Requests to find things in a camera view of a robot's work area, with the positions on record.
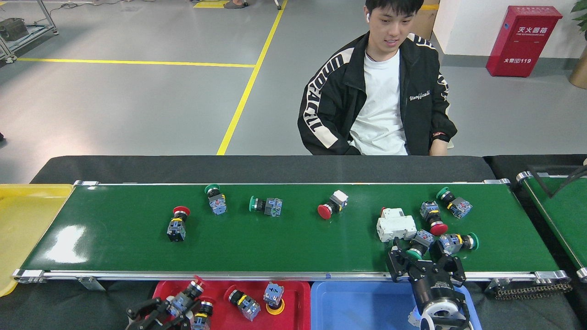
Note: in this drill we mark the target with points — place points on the dark grey equipment box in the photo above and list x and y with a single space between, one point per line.
13 29

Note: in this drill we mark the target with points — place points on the bystander person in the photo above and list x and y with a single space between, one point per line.
236 4

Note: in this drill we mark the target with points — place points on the red fire extinguisher box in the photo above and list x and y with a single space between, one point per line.
523 41

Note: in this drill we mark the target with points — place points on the brown cardboard box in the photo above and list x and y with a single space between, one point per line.
424 23

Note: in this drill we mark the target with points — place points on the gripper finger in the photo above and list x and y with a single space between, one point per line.
160 324
396 266
151 308
454 266

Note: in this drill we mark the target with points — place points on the white circuit breaker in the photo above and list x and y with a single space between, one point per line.
396 227

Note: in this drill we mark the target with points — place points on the green conveyor belt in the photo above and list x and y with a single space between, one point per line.
298 247
568 220

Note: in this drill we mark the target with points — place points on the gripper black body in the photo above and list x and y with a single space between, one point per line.
433 284

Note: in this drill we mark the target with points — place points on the red plastic tray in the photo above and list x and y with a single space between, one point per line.
293 316

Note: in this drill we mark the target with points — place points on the black table cloth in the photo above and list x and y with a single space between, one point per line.
137 168
504 165

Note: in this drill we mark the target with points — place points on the silver metal rack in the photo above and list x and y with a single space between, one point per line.
32 36

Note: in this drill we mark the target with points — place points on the potted plant gold planter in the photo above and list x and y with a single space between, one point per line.
580 68

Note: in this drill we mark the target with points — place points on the red mushroom button switch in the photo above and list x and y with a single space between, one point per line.
325 211

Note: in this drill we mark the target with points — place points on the yellow plastic tray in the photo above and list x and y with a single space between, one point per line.
23 229

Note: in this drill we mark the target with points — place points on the blue plastic tray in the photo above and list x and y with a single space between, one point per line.
357 309

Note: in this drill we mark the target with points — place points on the yellow push button switch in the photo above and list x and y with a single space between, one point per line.
274 291

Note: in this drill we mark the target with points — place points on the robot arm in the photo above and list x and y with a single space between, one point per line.
440 321

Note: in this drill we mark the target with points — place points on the green push button switch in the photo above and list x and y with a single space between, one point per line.
273 206
460 207
218 204
423 238
451 243

